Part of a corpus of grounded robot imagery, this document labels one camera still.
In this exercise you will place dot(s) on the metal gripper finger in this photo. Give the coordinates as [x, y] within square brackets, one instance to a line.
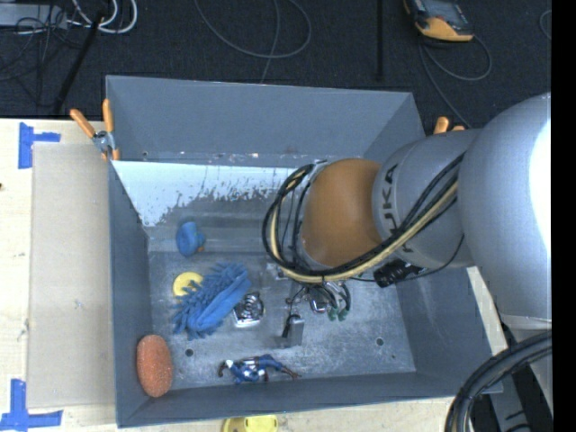
[286, 326]
[297, 331]

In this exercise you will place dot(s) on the shiny clear glass piece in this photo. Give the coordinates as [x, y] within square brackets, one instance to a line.
[248, 309]

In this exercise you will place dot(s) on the blue toy figure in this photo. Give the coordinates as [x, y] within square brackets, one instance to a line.
[250, 369]

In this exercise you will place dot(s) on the blue chenille duster mitt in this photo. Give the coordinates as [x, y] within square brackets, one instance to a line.
[215, 299]

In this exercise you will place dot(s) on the yellow disc with holes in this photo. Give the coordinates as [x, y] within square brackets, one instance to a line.
[250, 424]

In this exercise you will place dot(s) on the yellow round toy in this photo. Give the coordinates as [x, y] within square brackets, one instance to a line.
[183, 282]

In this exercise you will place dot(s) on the orange-brown oval sponge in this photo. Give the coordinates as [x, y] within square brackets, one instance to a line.
[154, 366]

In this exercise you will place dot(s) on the grey metal bin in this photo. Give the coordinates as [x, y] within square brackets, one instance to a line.
[288, 119]

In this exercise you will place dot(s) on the pale brown flat board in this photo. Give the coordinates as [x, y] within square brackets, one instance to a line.
[67, 263]

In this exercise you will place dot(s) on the black cylinder on white bracket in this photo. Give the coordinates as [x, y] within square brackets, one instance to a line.
[392, 273]

